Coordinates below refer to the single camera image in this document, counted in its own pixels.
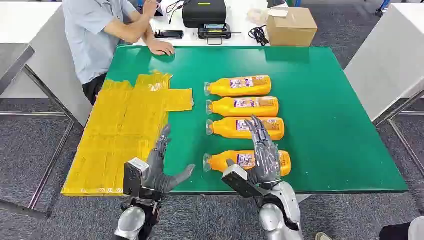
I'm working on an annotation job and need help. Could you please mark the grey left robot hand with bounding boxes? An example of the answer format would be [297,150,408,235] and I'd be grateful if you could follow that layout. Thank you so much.
[142,123,196,195]

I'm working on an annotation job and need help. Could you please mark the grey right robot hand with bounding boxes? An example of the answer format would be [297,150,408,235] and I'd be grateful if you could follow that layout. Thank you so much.
[226,114,283,186]

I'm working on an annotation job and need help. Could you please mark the orange drink bottle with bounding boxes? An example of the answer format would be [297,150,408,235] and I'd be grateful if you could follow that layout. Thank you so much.
[202,149,292,177]
[203,74,273,98]
[205,116,286,141]
[205,96,280,118]

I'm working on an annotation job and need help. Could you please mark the green table mat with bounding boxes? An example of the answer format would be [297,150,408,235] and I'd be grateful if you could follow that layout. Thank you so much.
[105,44,409,196]

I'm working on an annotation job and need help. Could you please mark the person's hand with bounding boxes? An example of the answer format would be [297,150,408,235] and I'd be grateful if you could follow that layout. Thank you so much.
[142,0,160,18]
[148,39,175,57]

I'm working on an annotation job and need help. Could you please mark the brown cardboard box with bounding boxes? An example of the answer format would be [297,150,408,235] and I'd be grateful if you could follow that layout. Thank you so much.
[265,7,319,47]

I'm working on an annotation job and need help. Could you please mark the black phone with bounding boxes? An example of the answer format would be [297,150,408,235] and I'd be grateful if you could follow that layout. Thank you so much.
[154,29,185,40]

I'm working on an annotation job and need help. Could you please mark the black handheld device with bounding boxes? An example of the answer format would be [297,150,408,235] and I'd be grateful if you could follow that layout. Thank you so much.
[197,23,242,46]

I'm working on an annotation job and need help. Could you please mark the white table with devices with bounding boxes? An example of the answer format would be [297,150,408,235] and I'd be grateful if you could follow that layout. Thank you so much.
[132,0,290,47]

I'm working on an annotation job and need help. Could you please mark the clear plastic bag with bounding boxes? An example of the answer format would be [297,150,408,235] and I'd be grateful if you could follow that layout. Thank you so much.
[246,8,269,26]

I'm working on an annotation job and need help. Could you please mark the person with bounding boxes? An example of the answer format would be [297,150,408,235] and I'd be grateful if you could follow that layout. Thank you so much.
[379,215,424,240]
[62,0,175,106]

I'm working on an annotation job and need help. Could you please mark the white crumpled paper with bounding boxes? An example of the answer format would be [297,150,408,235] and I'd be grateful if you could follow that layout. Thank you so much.
[267,8,289,18]

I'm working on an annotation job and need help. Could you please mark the white table with metal legs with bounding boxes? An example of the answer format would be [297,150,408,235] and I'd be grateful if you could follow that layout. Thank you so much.
[0,1,94,220]
[343,2,424,177]

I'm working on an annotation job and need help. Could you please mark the black carrying case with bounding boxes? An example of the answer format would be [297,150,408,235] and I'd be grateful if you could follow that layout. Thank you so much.
[182,0,228,29]

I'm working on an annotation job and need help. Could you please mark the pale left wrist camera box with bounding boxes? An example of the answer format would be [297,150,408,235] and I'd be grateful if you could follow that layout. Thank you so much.
[123,157,151,199]

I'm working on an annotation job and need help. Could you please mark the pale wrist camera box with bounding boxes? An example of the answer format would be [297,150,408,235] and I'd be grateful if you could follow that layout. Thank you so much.
[221,164,264,199]
[123,157,151,199]

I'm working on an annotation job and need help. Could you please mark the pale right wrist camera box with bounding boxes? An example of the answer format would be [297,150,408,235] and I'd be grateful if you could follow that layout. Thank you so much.
[221,164,264,199]

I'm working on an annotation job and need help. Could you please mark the black cable bundle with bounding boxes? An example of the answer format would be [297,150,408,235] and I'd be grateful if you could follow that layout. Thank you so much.
[247,24,271,47]

